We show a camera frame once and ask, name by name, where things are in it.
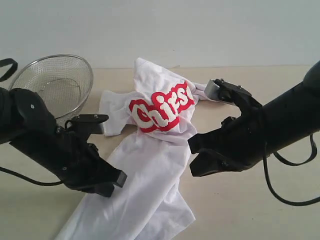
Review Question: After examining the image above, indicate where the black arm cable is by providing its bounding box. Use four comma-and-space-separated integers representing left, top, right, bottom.
0, 58, 63, 186
262, 133, 320, 207

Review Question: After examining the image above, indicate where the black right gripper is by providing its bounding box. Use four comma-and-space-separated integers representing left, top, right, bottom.
187, 116, 275, 177

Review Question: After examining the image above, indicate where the metal mesh strainer bowl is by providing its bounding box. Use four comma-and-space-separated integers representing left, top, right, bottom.
8, 54, 94, 126

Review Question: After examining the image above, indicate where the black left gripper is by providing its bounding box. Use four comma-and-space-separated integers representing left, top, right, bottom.
10, 131, 128, 198

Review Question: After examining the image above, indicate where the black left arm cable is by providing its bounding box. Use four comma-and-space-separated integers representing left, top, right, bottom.
0, 58, 63, 186

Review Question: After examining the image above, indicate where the white t-shirt red lettering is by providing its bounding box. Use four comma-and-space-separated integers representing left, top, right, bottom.
57, 58, 206, 240

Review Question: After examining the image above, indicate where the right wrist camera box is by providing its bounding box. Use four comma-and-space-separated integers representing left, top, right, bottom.
204, 78, 262, 110

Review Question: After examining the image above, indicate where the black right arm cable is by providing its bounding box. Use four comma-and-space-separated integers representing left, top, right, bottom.
262, 133, 320, 207

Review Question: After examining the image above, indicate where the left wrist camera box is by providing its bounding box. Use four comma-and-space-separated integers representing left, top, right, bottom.
64, 114, 109, 139

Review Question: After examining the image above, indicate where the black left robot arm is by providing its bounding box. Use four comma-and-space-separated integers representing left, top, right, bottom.
0, 88, 127, 198

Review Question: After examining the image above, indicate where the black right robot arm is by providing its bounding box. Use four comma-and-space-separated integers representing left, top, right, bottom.
188, 63, 320, 177

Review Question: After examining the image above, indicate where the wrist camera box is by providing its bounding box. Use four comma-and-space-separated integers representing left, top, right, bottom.
64, 114, 109, 139
204, 78, 262, 110

